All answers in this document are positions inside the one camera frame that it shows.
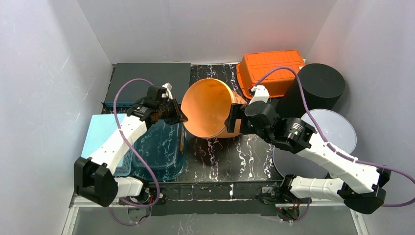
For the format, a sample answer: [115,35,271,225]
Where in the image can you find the tan bucket with black liner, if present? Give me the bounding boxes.
[181,78,246,139]

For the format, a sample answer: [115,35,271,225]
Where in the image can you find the dark teal transparent container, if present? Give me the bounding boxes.
[134,120,186,182]

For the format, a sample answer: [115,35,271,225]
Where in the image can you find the orange plastic tray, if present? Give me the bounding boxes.
[236,50,305,99]

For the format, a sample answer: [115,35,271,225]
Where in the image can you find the light blue perforated basket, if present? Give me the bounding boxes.
[81,114,135,177]

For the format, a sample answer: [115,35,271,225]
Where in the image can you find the black plastic bucket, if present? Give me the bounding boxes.
[276,63,346,118]

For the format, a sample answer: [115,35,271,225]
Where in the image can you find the grey lavender plastic bucket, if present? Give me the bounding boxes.
[273,109,357,178]

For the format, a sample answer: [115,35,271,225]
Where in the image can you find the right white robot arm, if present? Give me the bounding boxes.
[225,101,391,214]

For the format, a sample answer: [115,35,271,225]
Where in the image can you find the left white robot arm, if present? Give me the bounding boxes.
[74,83,188,207]

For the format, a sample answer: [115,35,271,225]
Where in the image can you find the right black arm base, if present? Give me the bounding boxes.
[255,182,312,224]

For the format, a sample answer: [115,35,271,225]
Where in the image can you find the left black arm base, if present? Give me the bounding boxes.
[118,185,167,224]

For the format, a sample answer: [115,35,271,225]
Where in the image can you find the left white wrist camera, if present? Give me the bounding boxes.
[162,83,173,100]

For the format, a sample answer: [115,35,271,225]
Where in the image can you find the dark blue network switch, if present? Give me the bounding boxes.
[103,63,191,108]

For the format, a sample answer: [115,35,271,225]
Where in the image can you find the aluminium frame rail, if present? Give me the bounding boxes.
[60,60,370,235]

